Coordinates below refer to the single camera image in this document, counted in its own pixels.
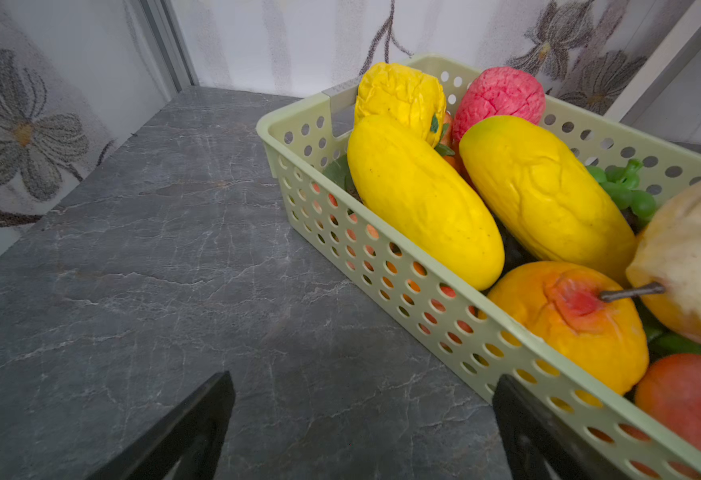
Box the yellow wrinkled bell pepper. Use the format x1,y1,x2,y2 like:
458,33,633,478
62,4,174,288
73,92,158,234
354,63,446,147

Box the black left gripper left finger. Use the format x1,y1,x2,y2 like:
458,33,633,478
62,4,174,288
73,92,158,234
90,371,236,479

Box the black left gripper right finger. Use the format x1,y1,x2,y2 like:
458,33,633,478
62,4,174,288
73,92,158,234
493,374,628,480

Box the orange yellow peach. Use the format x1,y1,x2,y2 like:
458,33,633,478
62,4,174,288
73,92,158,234
488,261,650,395

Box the pale green perforated fruit basket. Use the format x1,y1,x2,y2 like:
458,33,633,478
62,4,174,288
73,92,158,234
256,80,701,479

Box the green grapes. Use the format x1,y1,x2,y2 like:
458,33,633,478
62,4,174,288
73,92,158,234
586,159,659,233

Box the pale yellow pear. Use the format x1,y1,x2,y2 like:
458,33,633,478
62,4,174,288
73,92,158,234
626,181,701,344

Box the pink wrinkled round fruit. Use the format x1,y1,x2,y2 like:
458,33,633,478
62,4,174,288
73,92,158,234
452,67,546,146

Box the yellow mango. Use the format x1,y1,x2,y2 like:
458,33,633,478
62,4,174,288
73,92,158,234
348,115,506,290
460,116,637,286

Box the white shelf rack with wood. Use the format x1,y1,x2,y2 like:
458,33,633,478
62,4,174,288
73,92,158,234
604,0,701,125

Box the yellow mango left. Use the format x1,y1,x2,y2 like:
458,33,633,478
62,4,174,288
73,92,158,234
348,115,506,290

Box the yellow mango right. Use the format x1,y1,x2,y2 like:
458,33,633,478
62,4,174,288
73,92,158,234
460,116,637,286

